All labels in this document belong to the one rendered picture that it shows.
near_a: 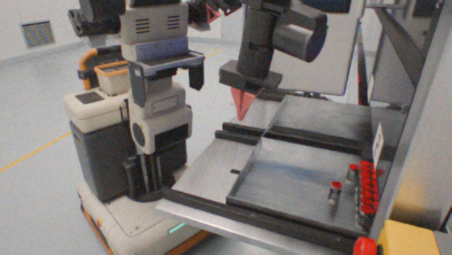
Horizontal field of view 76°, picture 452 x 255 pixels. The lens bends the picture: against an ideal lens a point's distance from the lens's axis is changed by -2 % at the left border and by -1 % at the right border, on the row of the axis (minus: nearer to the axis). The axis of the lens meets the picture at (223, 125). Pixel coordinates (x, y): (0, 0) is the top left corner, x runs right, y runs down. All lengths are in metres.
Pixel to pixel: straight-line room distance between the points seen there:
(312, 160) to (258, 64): 0.38
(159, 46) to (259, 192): 0.66
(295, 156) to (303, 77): 0.71
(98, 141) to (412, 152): 1.25
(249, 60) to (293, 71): 0.96
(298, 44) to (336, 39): 0.97
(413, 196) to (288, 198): 0.28
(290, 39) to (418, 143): 0.21
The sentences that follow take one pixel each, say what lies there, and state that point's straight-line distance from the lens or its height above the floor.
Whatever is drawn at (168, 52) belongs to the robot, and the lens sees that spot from 1.12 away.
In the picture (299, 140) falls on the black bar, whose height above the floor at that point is 0.89.
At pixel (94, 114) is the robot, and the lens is 1.37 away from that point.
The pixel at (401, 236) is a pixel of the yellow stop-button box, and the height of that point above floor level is 1.03.
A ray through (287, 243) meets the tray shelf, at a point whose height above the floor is 0.88.
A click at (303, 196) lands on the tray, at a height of 0.88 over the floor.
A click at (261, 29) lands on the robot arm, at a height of 1.23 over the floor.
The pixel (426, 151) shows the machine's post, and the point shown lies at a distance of 0.41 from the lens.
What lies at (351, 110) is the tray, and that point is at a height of 0.89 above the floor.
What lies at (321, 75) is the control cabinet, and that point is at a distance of 1.44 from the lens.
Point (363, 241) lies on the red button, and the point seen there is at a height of 1.01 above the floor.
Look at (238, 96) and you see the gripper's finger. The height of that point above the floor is 1.12.
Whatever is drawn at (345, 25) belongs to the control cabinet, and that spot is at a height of 1.12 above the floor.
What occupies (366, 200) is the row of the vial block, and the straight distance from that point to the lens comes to 0.63.
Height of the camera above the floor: 1.31
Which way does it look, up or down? 27 degrees down
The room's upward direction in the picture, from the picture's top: straight up
